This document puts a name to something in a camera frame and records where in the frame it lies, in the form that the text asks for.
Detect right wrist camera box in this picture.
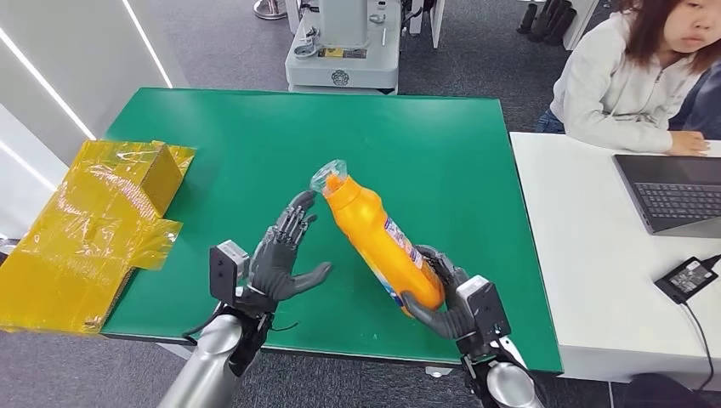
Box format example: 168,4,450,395
455,275,513,346

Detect yellow taped cardboard box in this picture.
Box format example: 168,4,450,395
0,139,197,337

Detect black power adapter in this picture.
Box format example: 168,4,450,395
654,256,720,306

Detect orange detergent bottle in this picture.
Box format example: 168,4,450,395
309,159,446,318

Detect round metal stand base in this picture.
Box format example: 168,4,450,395
253,0,289,21

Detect white desk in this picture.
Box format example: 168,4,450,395
508,131,721,391

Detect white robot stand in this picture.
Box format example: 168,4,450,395
284,0,403,95

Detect person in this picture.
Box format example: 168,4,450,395
533,0,721,156

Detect green table mat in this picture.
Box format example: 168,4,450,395
101,87,565,375

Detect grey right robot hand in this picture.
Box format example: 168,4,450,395
400,245,474,343

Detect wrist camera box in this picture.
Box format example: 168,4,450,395
455,275,513,346
208,240,251,309

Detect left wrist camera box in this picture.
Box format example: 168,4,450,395
208,240,251,309

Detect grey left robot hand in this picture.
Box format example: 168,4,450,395
247,190,334,303

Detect grey laptop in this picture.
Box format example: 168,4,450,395
611,153,721,240

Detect person's hand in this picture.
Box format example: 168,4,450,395
667,129,712,158

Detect black tubes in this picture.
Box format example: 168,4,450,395
516,0,579,48

